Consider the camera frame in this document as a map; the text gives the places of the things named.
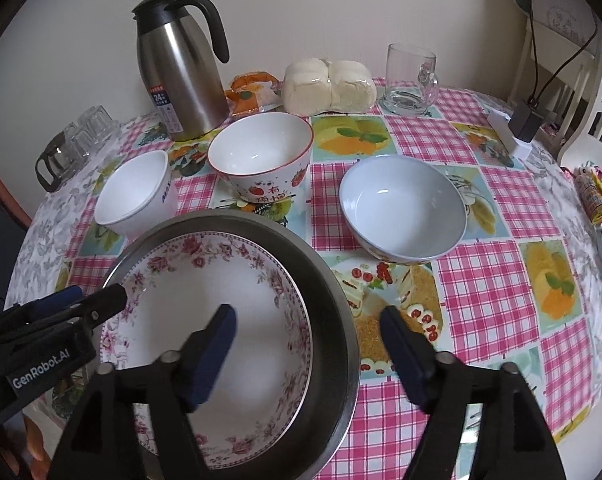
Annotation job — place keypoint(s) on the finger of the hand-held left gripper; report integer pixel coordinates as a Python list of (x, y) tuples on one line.
[(51, 305), (106, 307)]

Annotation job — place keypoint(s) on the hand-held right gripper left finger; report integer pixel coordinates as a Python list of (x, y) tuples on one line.
[(213, 355)]

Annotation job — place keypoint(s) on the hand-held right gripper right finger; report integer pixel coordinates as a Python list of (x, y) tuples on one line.
[(406, 355)]

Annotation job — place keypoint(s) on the floral rimmed round plate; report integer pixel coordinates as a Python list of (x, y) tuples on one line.
[(181, 290)]

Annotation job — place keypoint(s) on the stainless steel basin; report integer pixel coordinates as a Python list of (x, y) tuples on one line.
[(326, 320)]

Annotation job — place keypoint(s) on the pale blue round bowl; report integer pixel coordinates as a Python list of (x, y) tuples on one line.
[(401, 210)]

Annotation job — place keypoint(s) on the person's left hand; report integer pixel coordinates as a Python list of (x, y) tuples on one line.
[(35, 440)]

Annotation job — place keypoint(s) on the pink checkered tablecloth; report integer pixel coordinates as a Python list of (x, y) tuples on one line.
[(486, 290)]

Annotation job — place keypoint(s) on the white square bowl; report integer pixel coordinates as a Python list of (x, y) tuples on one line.
[(131, 195)]

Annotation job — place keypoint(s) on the glass coffee pot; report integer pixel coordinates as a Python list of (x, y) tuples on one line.
[(56, 160)]

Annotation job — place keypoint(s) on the clear glass tumbler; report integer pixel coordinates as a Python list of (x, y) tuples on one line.
[(68, 132), (89, 143), (98, 117)]

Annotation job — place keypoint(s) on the strawberry print bowl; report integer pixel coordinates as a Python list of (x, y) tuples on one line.
[(261, 150)]

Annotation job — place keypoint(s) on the stainless steel thermos jug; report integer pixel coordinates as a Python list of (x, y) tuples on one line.
[(181, 75)]

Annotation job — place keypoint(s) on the colourful candy roll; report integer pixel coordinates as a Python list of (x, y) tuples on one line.
[(593, 197)]

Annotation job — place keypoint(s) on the orange snack packet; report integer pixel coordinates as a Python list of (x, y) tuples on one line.
[(251, 95)]

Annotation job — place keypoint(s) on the black charger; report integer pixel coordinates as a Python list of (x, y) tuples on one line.
[(526, 120)]

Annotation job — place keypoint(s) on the clear glass mug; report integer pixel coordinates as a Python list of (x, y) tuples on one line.
[(406, 90)]

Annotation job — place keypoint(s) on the bag of steamed buns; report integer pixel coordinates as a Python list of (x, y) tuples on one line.
[(326, 87)]

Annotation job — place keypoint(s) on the white chair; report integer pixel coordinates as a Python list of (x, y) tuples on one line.
[(601, 110)]

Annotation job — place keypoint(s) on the grey patterned fabric cover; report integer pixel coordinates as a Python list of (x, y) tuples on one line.
[(561, 15)]

